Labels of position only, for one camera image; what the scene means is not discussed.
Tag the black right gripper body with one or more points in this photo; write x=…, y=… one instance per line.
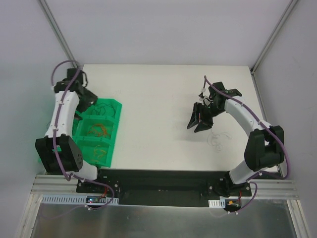
x=204, y=113

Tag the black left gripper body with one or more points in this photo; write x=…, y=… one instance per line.
x=82, y=105

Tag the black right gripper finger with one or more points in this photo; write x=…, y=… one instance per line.
x=195, y=116
x=202, y=127

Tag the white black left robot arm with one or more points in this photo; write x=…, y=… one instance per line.
x=59, y=153

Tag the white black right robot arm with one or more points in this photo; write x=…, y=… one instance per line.
x=265, y=146

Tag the green plastic compartment tray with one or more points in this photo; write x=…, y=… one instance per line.
x=95, y=133

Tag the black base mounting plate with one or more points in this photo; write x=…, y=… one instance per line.
x=164, y=188

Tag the white slotted cable duct right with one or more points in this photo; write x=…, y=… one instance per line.
x=217, y=203

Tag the white slotted cable duct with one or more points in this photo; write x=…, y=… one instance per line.
x=79, y=200
x=217, y=203

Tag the aluminium extrusion rail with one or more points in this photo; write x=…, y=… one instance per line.
x=267, y=188

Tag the aluminium frame post left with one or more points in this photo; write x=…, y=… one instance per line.
x=57, y=31

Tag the aluminium frame post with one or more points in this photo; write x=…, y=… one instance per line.
x=274, y=34
x=57, y=31

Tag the white slotted cable duct left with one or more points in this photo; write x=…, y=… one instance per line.
x=79, y=200

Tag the aluminium frame post right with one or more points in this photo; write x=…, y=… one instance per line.
x=274, y=34

